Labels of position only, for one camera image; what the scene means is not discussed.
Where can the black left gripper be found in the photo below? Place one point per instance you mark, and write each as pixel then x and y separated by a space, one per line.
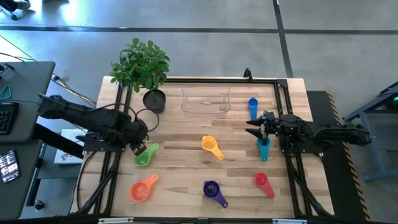
pixel 138 132

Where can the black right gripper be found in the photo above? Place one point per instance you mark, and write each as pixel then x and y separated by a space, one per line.
pixel 265 124

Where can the teal measuring cup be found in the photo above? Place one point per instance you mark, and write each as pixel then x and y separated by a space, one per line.
pixel 263 151

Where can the small blue measuring cup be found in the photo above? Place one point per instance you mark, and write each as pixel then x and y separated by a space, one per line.
pixel 253 102

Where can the green measuring cup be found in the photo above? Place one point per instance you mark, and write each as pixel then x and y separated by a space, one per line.
pixel 142 159

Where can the yellow measuring cup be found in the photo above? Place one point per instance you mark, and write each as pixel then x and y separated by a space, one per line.
pixel 209 143

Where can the red measuring cup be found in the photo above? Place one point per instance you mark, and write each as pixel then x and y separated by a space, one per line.
pixel 261 180

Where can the orange measuring cup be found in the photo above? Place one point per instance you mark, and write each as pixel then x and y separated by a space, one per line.
pixel 140 191

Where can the purple measuring cup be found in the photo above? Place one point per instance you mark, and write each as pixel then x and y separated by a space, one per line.
pixel 211 188

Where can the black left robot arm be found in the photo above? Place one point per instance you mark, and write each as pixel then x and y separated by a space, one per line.
pixel 93 119

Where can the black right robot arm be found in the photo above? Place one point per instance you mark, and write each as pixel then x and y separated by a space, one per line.
pixel 342 135

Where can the clear plastic basket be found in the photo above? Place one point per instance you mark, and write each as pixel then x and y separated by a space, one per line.
pixel 205 110

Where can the black plant pot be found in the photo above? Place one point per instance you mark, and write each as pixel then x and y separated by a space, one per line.
pixel 154 102

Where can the green leafy plant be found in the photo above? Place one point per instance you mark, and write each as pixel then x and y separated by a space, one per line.
pixel 140 65

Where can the white booklet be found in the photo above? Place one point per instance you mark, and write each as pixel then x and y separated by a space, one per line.
pixel 63 155

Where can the black support bar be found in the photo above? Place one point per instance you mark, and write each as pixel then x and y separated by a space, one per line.
pixel 53 140

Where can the black hazard-striped floor mat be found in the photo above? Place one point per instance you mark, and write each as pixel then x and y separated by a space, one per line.
pixel 334 186

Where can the blue-grey metal cart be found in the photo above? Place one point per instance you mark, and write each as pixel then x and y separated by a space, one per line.
pixel 367 107

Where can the grey desk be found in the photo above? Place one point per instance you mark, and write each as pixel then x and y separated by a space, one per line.
pixel 28 87
pixel 28 186

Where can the black desk caster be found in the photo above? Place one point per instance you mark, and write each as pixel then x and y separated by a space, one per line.
pixel 38 205

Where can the black keyboard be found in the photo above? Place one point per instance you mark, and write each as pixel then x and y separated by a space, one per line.
pixel 7 118

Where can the teal carabiner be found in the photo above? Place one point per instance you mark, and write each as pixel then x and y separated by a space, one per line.
pixel 10 92

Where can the black smartphone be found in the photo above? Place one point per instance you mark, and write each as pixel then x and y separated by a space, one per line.
pixel 9 168

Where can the black chair caster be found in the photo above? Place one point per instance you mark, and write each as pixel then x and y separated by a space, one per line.
pixel 14 17

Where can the person's shoe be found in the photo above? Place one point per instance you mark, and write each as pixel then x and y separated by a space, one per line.
pixel 23 4

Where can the person's leg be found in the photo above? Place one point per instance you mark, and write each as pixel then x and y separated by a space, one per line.
pixel 7 4

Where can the black bracket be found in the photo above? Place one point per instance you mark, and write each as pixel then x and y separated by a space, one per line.
pixel 247 74

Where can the black aluminium table frame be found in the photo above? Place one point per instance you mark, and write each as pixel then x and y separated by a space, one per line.
pixel 217 80

